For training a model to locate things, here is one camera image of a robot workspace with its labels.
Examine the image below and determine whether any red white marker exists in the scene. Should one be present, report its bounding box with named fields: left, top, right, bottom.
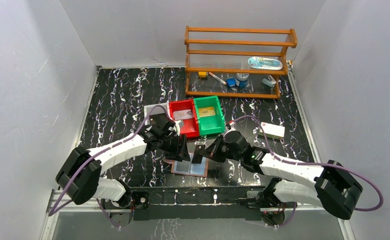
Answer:
left=208, top=72, right=227, bottom=85

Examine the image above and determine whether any gold yellow card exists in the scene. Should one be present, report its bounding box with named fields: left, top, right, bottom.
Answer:
left=198, top=106, right=216, bottom=118

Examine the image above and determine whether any white box red label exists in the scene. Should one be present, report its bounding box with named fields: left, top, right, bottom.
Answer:
left=258, top=122, right=285, bottom=140

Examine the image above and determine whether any white plastic bin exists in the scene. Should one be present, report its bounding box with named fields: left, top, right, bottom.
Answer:
left=144, top=101, right=170, bottom=125

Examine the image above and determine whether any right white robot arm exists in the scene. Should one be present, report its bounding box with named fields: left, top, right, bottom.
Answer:
left=195, top=130, right=363, bottom=220

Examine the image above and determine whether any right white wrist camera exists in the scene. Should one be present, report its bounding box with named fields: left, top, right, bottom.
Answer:
left=226, top=121, right=236, bottom=131

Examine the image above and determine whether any grey stapler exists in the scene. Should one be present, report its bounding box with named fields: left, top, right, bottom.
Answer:
left=262, top=75, right=277, bottom=88

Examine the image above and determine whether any clear blister package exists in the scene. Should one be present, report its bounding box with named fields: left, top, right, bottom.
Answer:
left=247, top=56, right=283, bottom=71

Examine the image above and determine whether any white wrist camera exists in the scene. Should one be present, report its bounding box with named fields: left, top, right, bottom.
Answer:
left=175, top=120, right=184, bottom=131
left=226, top=121, right=236, bottom=131

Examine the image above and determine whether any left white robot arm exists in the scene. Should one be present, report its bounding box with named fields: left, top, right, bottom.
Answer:
left=55, top=116, right=191, bottom=208

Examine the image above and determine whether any blue small block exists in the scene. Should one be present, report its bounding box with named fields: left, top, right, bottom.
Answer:
left=226, top=77, right=236, bottom=87

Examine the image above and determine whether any wooden shelf rack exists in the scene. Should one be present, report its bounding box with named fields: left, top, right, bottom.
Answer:
left=184, top=26, right=298, bottom=99

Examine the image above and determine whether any yellow small block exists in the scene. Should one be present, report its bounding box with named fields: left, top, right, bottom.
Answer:
left=198, top=71, right=208, bottom=79

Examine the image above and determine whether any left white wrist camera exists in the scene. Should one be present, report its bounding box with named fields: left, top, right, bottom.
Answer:
left=175, top=120, right=184, bottom=131

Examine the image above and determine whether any white silver card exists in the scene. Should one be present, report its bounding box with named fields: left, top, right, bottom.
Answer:
left=173, top=109, right=193, bottom=121

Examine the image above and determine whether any green plastic bin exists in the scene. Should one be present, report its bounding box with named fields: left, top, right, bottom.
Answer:
left=193, top=95, right=225, bottom=136

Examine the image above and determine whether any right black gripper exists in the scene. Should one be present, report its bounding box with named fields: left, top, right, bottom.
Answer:
left=200, top=134, right=242, bottom=163

